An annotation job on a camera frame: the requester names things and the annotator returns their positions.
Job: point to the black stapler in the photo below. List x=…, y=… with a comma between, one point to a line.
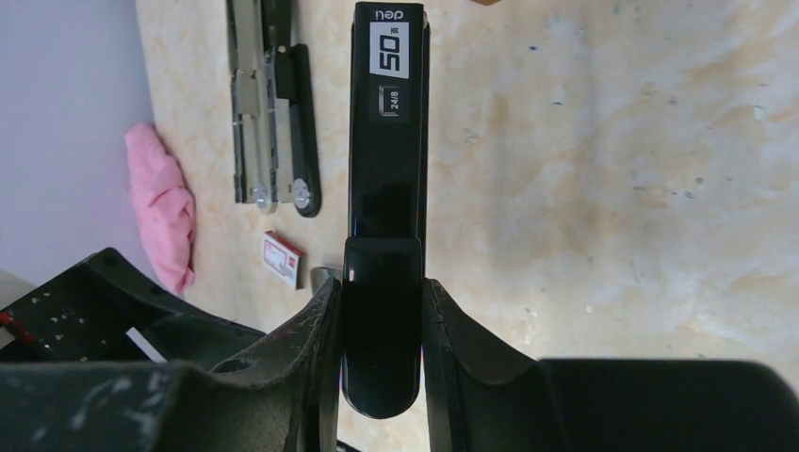
x=384, y=255
x=291, y=112

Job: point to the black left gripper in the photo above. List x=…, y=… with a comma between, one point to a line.
x=104, y=309

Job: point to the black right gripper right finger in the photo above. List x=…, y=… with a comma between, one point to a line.
x=484, y=395

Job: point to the red white staple box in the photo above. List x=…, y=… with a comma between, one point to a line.
x=283, y=258

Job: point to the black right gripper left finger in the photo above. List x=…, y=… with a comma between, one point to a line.
x=279, y=394

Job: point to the grey silver stapler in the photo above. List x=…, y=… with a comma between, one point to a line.
x=253, y=181

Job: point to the pink cloth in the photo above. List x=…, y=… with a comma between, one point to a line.
x=163, y=206

